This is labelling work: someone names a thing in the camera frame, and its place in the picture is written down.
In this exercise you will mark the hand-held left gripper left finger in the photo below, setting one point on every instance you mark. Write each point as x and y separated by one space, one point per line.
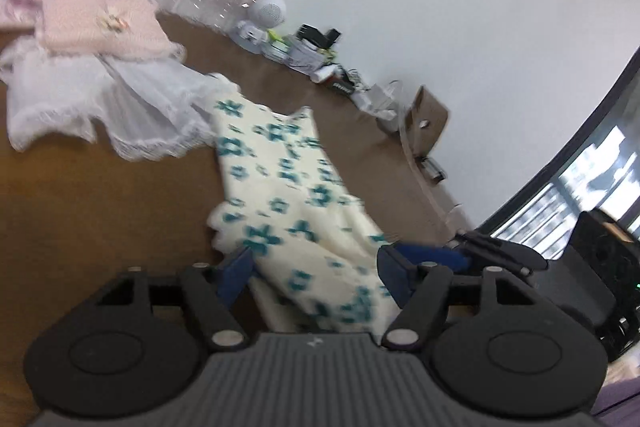
235 277

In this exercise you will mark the cream green-flowered garment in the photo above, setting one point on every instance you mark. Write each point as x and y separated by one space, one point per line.
300 207

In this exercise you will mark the dark-framed window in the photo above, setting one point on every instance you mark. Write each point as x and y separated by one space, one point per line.
590 167

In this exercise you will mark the white box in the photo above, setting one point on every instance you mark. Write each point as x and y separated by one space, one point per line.
306 57

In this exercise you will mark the white marker pen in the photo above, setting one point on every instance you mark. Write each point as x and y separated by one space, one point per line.
432 169

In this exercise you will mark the pink knit sweater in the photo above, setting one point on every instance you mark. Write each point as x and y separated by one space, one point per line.
75 22

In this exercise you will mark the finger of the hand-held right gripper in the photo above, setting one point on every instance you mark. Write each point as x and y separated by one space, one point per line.
500 252
440 256

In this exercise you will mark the small white bottle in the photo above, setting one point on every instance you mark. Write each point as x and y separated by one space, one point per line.
322 74

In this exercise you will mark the black charger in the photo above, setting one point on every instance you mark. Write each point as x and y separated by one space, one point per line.
317 37

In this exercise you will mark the white lace garment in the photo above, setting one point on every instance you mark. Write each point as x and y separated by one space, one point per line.
140 107

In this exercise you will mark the purple cloth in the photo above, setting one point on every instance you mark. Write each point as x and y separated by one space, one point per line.
622 402

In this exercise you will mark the white round toy robot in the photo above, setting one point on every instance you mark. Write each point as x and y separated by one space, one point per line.
270 9

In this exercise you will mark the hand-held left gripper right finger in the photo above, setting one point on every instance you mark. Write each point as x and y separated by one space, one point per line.
392 277

